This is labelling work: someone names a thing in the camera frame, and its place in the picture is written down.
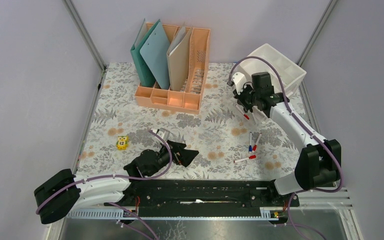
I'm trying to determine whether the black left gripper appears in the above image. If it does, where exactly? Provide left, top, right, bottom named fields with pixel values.
left=146, top=139, right=199, bottom=177

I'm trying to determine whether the red cap marker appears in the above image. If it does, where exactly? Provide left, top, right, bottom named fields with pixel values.
left=235, top=105, right=250, bottom=120
left=252, top=132, right=262, bottom=153

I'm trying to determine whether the white plastic drawer unit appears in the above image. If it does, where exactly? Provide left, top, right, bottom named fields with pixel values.
left=230, top=43, right=307, bottom=119

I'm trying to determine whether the blue cap marker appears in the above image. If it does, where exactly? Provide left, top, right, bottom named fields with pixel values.
left=248, top=132, right=253, bottom=153

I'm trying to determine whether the red cap marker lowest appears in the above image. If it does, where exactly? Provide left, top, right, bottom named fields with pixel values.
left=233, top=154, right=257, bottom=163

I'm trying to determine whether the green folder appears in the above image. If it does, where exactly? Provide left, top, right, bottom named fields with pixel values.
left=130, top=18, right=161, bottom=88

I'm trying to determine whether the tan kraft folder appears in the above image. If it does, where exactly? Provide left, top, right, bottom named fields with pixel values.
left=166, top=24, right=193, bottom=92

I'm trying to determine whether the light blue folder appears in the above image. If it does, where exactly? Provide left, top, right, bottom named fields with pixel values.
left=139, top=20, right=170, bottom=90

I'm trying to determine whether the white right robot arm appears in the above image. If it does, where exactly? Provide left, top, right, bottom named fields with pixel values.
left=230, top=72, right=342, bottom=206

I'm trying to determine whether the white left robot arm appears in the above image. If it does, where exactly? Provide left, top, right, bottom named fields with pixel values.
left=33, top=140, right=199, bottom=225

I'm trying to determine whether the floral table cloth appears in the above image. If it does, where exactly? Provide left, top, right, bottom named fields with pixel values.
left=77, top=63, right=300, bottom=180

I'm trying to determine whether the orange plastic file organizer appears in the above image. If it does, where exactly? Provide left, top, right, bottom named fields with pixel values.
left=134, top=22, right=210, bottom=114

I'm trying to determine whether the yellow owl eraser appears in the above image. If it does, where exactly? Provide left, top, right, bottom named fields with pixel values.
left=115, top=135, right=129, bottom=151

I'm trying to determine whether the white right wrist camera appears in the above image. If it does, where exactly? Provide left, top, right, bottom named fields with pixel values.
left=227, top=72, right=247, bottom=92

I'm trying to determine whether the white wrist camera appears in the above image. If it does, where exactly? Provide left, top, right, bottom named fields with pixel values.
left=227, top=72, right=247, bottom=92
left=155, top=128, right=171, bottom=142

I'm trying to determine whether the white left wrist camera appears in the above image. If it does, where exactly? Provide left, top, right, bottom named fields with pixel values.
left=155, top=128, right=171, bottom=142

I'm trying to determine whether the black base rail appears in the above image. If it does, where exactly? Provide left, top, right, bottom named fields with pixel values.
left=116, top=179, right=300, bottom=218

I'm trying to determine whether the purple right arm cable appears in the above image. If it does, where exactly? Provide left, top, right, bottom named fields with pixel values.
left=227, top=56, right=344, bottom=240

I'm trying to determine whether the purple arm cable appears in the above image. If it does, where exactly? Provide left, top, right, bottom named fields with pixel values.
left=227, top=56, right=344, bottom=240
left=34, top=129, right=174, bottom=240

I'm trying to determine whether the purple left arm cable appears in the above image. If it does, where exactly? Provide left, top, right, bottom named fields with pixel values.
left=34, top=129, right=174, bottom=240

